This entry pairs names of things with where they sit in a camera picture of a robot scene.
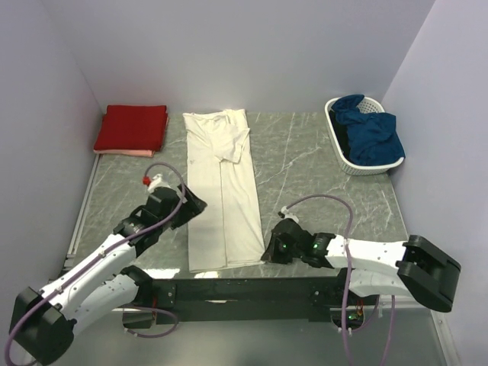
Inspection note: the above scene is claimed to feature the cream white t shirt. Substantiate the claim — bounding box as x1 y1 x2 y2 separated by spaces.
183 109 265 272

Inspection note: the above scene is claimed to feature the folded pink t shirt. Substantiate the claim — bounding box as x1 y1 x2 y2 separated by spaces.
93 114 168 158

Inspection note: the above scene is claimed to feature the white plastic laundry basket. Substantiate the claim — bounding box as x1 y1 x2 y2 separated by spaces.
324 96 405 176

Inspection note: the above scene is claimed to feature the aluminium extrusion rail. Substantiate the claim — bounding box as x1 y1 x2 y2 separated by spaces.
63 245 78 272

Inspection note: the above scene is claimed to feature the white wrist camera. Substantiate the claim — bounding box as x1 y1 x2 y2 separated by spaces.
142 174 170 194
278 206 299 223

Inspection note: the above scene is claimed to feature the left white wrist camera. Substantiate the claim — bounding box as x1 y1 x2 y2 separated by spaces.
142 174 170 194

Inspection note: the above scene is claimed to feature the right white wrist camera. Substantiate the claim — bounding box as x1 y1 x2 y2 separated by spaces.
278 206 299 223

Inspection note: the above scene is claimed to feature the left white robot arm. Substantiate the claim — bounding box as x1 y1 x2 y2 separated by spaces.
4 184 207 365

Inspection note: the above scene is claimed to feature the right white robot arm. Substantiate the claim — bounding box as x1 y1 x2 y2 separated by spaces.
262 218 461 313

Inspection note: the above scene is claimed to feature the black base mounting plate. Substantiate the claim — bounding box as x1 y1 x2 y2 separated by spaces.
132 270 345 322

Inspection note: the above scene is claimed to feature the folded red t shirt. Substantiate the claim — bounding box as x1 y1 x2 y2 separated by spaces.
94 104 168 155

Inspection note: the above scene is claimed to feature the crumpled blue t shirt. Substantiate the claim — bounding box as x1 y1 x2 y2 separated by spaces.
331 94 406 166

